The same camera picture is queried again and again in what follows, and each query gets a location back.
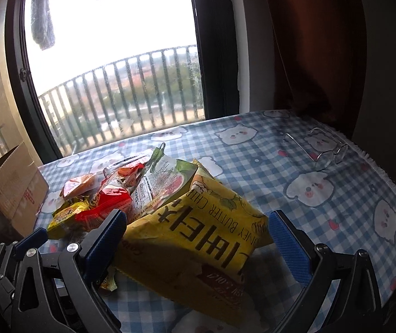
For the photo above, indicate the dark red curtain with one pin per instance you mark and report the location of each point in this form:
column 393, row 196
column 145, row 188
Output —
column 316, row 41

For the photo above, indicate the blue checked printed tablecloth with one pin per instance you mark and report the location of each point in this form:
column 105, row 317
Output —
column 271, row 166

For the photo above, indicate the red snack packet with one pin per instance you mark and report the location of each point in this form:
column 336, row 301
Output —
column 111, row 197

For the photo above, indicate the large yellow chip bag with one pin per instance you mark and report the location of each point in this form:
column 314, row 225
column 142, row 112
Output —
column 191, row 242

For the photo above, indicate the metal balcony railing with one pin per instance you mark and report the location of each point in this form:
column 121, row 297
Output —
column 132, row 90

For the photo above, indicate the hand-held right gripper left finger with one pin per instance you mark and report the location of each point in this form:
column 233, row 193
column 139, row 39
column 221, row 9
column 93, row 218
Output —
column 106, row 242

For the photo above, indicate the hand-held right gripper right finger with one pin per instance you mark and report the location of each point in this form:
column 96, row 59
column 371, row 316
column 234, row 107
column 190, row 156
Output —
column 288, row 246

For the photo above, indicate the small orange snack packet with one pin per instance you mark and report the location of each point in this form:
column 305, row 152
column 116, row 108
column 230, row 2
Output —
column 80, row 185

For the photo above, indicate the green white snack packet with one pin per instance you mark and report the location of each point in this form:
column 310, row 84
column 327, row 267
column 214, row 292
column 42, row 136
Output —
column 170, row 180

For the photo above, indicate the clear orange snack packet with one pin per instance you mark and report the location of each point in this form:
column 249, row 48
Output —
column 128, row 173

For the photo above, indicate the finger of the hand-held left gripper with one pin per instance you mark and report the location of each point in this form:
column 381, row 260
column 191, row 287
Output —
column 31, row 240

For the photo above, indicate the small yellow snack packet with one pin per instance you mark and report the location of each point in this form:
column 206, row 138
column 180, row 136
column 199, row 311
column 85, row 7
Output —
column 108, row 281
column 66, row 215

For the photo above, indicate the hanging grey cloth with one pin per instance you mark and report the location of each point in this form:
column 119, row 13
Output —
column 43, row 17

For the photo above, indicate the cardboard box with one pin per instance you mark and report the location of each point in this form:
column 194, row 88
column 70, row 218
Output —
column 10, row 187

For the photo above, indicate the black window frame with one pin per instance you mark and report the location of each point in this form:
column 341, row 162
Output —
column 215, row 41

